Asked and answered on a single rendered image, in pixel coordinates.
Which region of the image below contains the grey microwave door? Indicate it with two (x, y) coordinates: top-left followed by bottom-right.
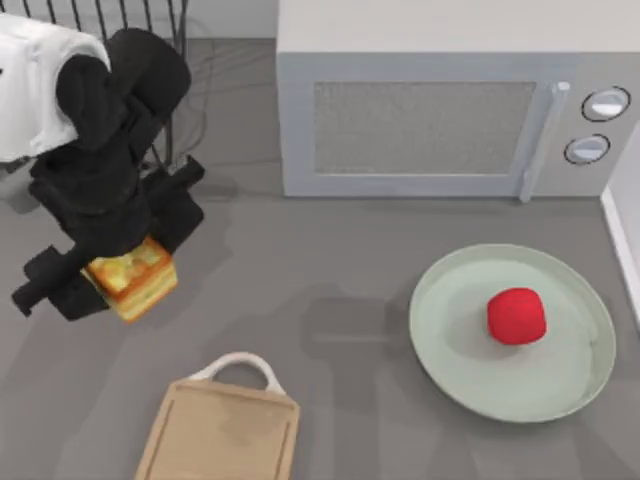
(277, 51), (576, 200)

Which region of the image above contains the toasted yellow sandwich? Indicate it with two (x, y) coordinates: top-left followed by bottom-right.
(82, 237), (180, 325)

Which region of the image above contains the small round microwave knob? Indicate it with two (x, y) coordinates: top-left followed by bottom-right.
(563, 133), (611, 165)

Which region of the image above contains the pale grey microwave oven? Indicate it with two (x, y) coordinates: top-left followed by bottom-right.
(276, 0), (640, 204)

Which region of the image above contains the pale green plate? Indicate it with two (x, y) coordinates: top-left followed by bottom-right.
(408, 243), (617, 425)

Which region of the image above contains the wooden cutting board white handle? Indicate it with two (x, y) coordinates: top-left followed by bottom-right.
(133, 351), (301, 480)

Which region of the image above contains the red apple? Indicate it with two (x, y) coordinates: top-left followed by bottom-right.
(486, 287), (548, 346)

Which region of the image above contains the large round microwave knob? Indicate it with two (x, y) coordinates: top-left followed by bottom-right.
(581, 85), (632, 122)

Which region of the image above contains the grey microwave door handle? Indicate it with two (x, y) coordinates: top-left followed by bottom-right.
(518, 81), (571, 204)

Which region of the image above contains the black wire rack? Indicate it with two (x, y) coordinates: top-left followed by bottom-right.
(7, 0), (207, 174)

